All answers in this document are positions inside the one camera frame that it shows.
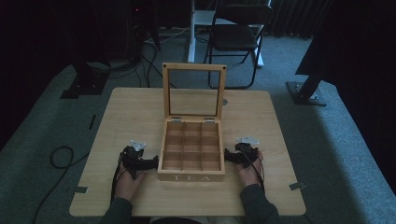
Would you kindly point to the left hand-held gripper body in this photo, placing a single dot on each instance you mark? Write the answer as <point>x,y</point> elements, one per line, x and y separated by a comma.
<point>134,155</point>

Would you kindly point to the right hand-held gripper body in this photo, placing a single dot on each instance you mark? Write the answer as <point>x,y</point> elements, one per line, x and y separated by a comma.
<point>246,151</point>

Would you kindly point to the wooden tea box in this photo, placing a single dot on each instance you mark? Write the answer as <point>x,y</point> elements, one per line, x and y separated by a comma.
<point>192,149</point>

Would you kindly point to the person's right hand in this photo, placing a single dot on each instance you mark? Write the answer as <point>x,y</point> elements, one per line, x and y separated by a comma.
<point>249,172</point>

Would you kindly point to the person's left hand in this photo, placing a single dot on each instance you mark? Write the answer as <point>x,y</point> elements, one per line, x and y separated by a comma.
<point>127,183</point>

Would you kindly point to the wooden table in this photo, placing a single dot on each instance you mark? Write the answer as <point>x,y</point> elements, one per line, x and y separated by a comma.
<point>130,118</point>

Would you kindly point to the black tape strip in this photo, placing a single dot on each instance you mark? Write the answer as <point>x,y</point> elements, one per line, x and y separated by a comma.
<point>92,122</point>

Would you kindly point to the round grey table sticker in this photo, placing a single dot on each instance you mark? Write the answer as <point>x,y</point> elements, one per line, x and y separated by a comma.
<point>224,101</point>

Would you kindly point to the grey tape piece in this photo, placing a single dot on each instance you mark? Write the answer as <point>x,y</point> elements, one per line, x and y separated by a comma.
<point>80,189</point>
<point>297,186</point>

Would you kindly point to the black angled metal stand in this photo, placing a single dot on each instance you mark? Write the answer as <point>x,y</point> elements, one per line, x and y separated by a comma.
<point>308,87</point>

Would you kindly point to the black stand base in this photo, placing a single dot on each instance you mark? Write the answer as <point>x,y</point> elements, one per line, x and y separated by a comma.
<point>84,81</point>

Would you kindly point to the black folding chair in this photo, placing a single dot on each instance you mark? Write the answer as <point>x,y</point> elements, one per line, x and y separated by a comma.
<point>237,40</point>

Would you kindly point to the white desk leg frame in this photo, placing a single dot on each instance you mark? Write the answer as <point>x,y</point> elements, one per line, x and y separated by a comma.
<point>199,31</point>

